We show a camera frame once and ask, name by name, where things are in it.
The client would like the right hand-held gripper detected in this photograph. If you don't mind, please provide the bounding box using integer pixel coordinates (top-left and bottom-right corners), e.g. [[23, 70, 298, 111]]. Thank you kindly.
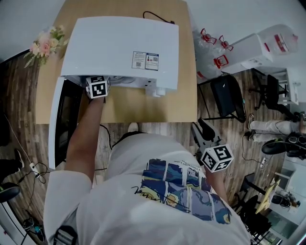
[[191, 118, 235, 173]]

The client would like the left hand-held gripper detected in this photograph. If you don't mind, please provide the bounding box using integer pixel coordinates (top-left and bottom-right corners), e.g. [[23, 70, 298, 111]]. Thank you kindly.
[[85, 75, 111, 100]]

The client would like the white microwave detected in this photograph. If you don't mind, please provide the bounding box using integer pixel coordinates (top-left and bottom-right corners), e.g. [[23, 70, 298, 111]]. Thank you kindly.
[[48, 16, 180, 170]]

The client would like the person's right forearm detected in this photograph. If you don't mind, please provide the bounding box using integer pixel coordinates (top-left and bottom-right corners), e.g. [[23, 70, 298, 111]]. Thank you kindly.
[[205, 168, 230, 204]]

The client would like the person's left forearm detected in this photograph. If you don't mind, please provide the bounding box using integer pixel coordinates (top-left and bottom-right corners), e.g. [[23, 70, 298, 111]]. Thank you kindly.
[[64, 95, 107, 190]]

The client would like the light wooden table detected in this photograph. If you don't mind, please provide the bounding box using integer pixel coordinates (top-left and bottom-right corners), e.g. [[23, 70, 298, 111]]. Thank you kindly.
[[35, 0, 198, 125]]

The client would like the black folding chair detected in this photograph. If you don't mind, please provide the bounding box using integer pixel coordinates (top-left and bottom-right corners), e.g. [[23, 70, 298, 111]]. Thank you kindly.
[[197, 74, 247, 124]]

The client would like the person's white shoe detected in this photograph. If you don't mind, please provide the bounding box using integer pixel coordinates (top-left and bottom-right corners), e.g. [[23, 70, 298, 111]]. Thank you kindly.
[[127, 122, 140, 134]]

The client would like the pink flower bouquet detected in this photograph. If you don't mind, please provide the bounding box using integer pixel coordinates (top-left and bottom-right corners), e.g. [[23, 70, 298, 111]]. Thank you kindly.
[[23, 24, 69, 69]]

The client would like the clear red-capped water bottle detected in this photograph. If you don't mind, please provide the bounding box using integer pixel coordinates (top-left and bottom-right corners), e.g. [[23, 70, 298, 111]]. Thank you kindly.
[[210, 35, 234, 60], [192, 28, 217, 63], [197, 54, 230, 82]]

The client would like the black office chair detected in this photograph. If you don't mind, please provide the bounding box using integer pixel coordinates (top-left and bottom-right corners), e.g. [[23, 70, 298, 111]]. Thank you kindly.
[[248, 74, 300, 123]]

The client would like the person's white printed t-shirt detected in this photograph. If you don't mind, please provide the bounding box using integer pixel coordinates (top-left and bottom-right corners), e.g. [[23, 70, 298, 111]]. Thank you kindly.
[[43, 133, 252, 245]]

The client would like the white water dispenser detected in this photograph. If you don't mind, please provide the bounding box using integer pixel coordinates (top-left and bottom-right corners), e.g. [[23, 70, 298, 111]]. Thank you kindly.
[[220, 33, 273, 75]]

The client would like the yellow wooden board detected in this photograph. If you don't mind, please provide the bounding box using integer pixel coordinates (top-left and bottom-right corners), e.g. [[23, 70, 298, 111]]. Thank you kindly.
[[255, 178, 282, 215]]

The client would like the white desk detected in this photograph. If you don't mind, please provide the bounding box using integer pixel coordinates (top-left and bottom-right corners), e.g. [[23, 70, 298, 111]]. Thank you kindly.
[[285, 67, 306, 106]]

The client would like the black teal device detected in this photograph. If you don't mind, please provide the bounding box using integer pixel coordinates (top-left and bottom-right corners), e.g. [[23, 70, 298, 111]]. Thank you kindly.
[[22, 216, 46, 242]]

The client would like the thin black wire loop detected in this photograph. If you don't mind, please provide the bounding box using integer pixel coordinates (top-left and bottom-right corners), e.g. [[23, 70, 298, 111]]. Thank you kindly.
[[142, 11, 176, 25]]

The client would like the white floor cable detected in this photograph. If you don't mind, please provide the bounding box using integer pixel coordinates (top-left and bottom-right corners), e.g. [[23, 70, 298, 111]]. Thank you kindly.
[[4, 114, 33, 166]]

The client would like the black floor cable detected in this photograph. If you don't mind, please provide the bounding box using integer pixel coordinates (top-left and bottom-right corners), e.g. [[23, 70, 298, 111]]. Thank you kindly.
[[0, 162, 52, 192]]

